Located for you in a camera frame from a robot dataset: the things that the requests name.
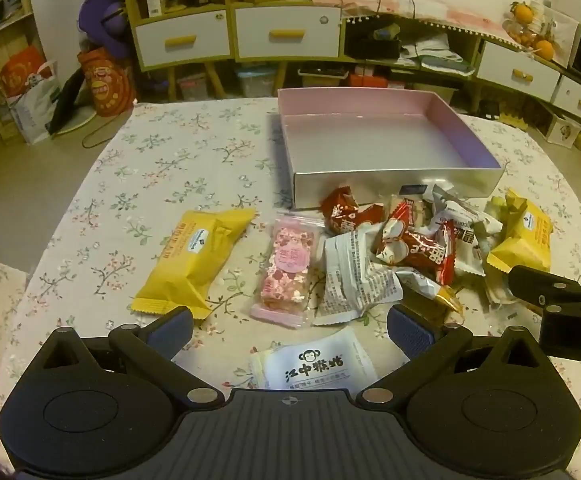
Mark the black flat panel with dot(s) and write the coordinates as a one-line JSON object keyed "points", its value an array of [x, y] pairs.
{"points": [[68, 100]]}

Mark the pink runner cloth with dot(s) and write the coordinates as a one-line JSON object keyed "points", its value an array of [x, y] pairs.
{"points": [[420, 10]]}

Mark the white nut packet black print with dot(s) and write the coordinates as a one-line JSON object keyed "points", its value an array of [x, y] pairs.
{"points": [[465, 240]]}

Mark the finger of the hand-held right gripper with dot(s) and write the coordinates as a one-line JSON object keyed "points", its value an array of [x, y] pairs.
{"points": [[535, 285]]}

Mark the orange fruit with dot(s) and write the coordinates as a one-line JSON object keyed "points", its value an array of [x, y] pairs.
{"points": [[544, 50], [520, 12]]}

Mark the black electronic device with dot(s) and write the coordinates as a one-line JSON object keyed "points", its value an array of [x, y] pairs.
{"points": [[370, 49]]}

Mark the red white candy packet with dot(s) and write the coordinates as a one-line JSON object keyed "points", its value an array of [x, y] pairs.
{"points": [[415, 247]]}

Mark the gold edged snack packet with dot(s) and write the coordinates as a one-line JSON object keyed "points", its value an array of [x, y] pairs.
{"points": [[450, 302]]}

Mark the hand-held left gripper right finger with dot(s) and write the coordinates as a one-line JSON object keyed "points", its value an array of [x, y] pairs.
{"points": [[410, 332]]}

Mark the white orange paper bag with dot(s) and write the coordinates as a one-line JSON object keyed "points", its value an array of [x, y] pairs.
{"points": [[30, 105]]}

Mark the yellow wooden shelf cabinet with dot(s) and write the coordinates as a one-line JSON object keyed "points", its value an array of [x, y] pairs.
{"points": [[232, 35]]}

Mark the dark red snack packet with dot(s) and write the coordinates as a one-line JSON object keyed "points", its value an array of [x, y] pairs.
{"points": [[345, 210]]}

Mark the pink silver cardboard box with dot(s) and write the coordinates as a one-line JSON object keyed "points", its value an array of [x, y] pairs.
{"points": [[370, 180]]}

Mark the clear plastic storage bin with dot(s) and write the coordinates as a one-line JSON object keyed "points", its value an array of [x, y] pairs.
{"points": [[255, 80]]}

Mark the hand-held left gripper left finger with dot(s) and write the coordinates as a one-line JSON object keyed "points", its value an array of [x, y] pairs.
{"points": [[170, 327]]}

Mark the pink flowered snack packet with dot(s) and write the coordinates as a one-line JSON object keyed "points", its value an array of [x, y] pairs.
{"points": [[285, 265]]}

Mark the long yellow wooden sideboard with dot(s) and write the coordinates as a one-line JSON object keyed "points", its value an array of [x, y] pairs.
{"points": [[476, 60]]}

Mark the large yellow snack packet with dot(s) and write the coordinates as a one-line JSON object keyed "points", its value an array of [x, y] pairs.
{"points": [[190, 260]]}

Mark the white monkey print packet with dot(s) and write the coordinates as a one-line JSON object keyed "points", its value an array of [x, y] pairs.
{"points": [[315, 360]]}

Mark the clear biscuit packet brown label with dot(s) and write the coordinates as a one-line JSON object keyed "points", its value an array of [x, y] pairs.
{"points": [[413, 207]]}

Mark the orange printed bag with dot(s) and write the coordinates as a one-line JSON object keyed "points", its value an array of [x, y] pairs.
{"points": [[105, 90]]}

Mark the purple plush toy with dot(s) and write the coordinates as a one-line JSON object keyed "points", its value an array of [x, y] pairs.
{"points": [[103, 15]]}

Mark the white text-printed packet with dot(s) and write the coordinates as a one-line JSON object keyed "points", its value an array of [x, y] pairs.
{"points": [[350, 280]]}

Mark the small white carton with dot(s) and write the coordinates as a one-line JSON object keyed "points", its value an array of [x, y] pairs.
{"points": [[155, 2]]}

